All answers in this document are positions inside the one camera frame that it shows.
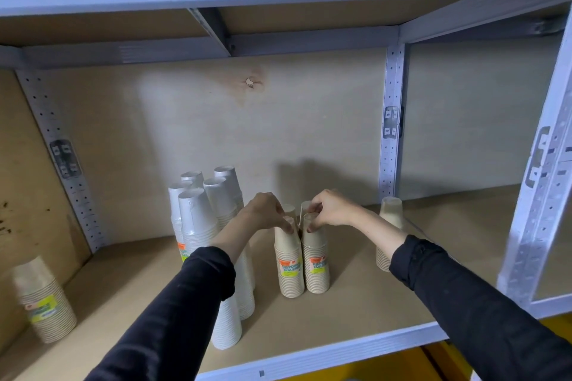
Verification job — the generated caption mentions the person's left forearm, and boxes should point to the person's left forearm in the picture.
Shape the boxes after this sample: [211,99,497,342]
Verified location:
[85,211,251,381]

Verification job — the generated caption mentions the person's right hand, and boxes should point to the person's right hand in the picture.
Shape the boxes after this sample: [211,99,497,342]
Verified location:
[306,189,365,234]

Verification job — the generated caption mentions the stack of white plastic cups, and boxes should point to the stack of white plastic cups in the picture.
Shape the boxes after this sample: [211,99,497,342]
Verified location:
[180,170,205,189]
[178,188,243,351]
[203,177,256,321]
[213,165,257,291]
[167,182,194,263]

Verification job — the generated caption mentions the white metal shelf wooden boards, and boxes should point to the white metal shelf wooden boards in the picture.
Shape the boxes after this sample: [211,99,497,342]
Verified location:
[0,0,572,381]

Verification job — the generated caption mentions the person's left hand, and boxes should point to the person's left hand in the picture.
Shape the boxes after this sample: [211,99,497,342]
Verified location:
[239,192,294,235]

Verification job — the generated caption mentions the grey upright joint plate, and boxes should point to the grey upright joint plate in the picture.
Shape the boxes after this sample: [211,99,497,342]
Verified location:
[49,139,83,179]
[525,126,562,189]
[383,105,402,139]

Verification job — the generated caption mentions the person's right forearm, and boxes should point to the person's right forearm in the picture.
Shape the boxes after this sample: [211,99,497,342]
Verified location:
[353,208,572,381]

